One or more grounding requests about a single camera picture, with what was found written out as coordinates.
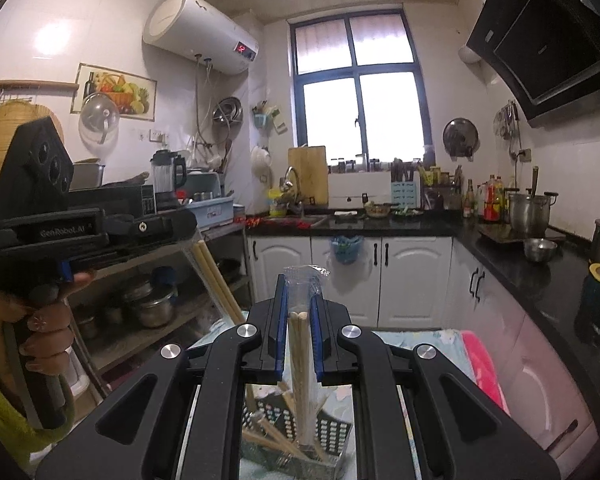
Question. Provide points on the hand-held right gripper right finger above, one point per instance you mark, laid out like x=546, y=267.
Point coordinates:
x=316, y=340

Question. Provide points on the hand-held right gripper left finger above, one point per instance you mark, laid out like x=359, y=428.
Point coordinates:
x=279, y=330

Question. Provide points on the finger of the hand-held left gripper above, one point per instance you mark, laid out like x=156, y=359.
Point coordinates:
x=140, y=252
x=170, y=225

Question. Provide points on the green plastic utensil basket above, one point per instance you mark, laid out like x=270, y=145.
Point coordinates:
x=330, y=430

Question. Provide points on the hanging kitchen utensils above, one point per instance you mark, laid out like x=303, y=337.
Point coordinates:
x=507, y=120

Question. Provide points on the person's left hand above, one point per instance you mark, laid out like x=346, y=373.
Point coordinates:
x=45, y=320

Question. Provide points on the black microwave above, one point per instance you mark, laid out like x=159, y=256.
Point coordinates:
x=147, y=202

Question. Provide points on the blue dish rack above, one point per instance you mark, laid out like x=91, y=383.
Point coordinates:
x=215, y=212

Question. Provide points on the round bamboo tray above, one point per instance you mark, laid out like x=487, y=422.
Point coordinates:
x=0, y=135

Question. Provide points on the black blender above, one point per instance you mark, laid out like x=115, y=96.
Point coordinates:
x=164, y=175

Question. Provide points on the steel rectangular container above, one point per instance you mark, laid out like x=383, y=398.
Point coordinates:
x=87, y=175

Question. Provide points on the steel pot with lid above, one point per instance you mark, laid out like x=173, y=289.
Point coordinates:
x=150, y=310

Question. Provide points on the glass pot lid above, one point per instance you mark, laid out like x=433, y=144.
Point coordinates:
x=99, y=115

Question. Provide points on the metal kitchen shelf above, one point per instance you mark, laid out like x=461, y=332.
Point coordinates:
x=130, y=340

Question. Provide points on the blue hanging basket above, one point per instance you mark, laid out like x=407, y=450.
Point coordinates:
x=347, y=252

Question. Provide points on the white hanging pot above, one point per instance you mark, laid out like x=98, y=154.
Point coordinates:
x=261, y=157

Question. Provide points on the white kitchen cabinets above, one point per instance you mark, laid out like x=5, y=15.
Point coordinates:
x=415, y=280

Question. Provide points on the hanging steel bowls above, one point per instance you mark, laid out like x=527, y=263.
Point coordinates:
x=227, y=110

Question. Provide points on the steel faucet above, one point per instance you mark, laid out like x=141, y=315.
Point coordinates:
x=292, y=175

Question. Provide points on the glass bowl of food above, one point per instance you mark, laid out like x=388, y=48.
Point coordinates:
x=377, y=208

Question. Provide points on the wooden cutting board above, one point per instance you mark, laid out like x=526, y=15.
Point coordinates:
x=307, y=175

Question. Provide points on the blue knife holder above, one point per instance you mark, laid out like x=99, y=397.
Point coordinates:
x=405, y=192

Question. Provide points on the blue framed window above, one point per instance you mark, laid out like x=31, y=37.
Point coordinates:
x=330, y=110

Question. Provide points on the white water heater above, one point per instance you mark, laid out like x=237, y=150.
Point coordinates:
x=195, y=25

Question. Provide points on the cooking oil bottle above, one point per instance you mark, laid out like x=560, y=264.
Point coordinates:
x=491, y=205

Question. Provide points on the steel bowl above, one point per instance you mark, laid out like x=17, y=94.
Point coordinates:
x=540, y=250

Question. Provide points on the steel stock pot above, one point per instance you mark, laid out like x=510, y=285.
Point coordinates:
x=530, y=215

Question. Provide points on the dark pot lid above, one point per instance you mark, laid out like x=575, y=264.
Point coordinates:
x=460, y=136

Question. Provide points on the teal canister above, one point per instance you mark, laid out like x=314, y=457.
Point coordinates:
x=597, y=305

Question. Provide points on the black range hood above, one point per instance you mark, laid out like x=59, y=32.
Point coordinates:
x=545, y=35

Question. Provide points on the wooden wall rail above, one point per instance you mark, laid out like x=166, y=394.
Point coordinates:
x=30, y=84

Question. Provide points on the fruit wall poster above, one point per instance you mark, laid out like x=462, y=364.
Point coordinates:
x=120, y=87

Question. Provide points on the blue wall utensil holder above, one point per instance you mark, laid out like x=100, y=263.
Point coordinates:
x=260, y=120

